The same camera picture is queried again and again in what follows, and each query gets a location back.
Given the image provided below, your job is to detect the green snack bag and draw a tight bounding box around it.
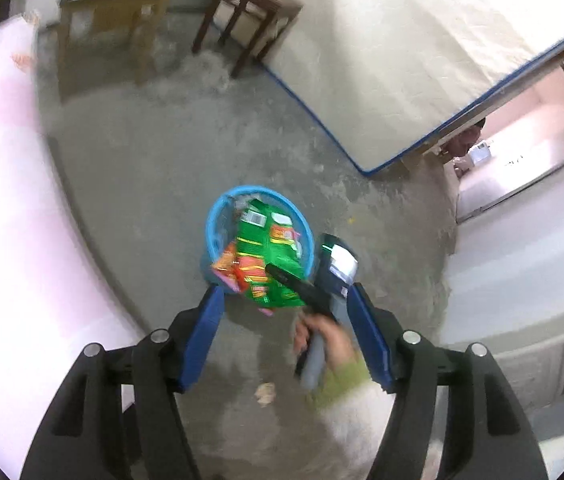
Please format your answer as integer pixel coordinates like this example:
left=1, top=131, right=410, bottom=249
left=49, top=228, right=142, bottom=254
left=234, top=199, right=308, bottom=310

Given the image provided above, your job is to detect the person's right forearm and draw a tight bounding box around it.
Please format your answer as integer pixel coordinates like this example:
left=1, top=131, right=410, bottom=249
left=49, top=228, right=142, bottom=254
left=307, top=357, right=398, bottom=480

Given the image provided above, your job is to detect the wooden chair black seat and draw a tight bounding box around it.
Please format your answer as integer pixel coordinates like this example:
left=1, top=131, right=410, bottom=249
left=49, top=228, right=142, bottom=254
left=54, top=0, right=188, bottom=86

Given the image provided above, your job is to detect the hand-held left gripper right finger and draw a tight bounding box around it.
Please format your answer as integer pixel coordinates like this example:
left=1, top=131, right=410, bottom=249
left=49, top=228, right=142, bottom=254
left=347, top=282, right=549, bottom=480

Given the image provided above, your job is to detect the dark wooden stool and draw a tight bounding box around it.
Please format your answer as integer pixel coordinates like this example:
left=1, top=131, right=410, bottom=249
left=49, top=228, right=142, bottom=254
left=191, top=0, right=305, bottom=79

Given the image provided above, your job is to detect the person's right hand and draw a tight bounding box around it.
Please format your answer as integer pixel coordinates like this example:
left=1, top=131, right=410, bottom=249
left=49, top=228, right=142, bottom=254
left=292, top=310, right=360, bottom=376

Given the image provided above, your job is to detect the blue wastebasket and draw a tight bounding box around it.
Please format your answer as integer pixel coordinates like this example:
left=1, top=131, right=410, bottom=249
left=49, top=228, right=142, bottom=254
left=201, top=186, right=315, bottom=296

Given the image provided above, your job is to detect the white cabinet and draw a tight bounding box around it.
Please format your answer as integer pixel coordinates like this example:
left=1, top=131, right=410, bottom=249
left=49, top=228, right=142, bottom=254
left=437, top=195, right=564, bottom=411

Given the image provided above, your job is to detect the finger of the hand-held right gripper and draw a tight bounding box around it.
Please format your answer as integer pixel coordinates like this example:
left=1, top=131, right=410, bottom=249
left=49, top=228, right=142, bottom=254
left=264, top=262, right=338, bottom=321

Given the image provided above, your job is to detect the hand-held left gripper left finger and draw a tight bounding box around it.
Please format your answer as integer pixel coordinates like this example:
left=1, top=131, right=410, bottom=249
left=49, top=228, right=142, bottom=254
left=19, top=284, right=227, bottom=480

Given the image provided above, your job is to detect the white mattress blue edge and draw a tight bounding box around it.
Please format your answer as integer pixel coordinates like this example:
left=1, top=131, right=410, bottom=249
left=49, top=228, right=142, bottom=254
left=234, top=0, right=564, bottom=177

